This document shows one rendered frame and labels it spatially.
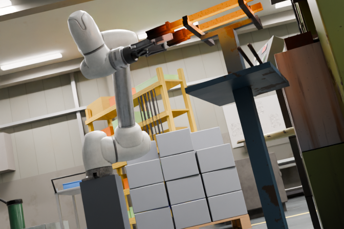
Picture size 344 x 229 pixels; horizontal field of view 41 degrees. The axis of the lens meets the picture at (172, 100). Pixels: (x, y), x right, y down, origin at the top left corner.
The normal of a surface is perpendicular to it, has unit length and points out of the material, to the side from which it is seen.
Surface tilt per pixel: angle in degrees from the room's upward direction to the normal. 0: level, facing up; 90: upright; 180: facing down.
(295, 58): 90
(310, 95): 90
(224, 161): 90
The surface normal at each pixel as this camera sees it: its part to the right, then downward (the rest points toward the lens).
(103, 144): 0.26, -0.43
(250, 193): 0.11, -0.25
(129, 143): 0.26, 0.20
